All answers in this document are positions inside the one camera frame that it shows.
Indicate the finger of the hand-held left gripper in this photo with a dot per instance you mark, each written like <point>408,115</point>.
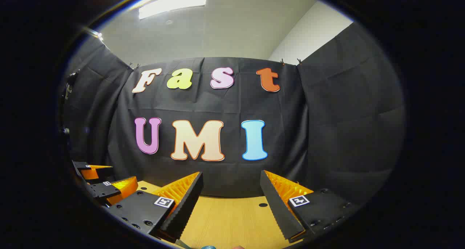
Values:
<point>105,191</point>
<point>91,173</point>

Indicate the black backdrop cloth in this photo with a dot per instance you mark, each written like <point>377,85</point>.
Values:
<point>327,133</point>

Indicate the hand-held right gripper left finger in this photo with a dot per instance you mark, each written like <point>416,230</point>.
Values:
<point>184,207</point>

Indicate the ceiling light panel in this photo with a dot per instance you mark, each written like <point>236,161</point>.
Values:
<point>172,2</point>

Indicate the metal backdrop pole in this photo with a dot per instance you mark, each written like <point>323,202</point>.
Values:
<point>93,32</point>

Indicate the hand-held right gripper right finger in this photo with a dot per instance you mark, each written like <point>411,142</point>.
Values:
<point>278,209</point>

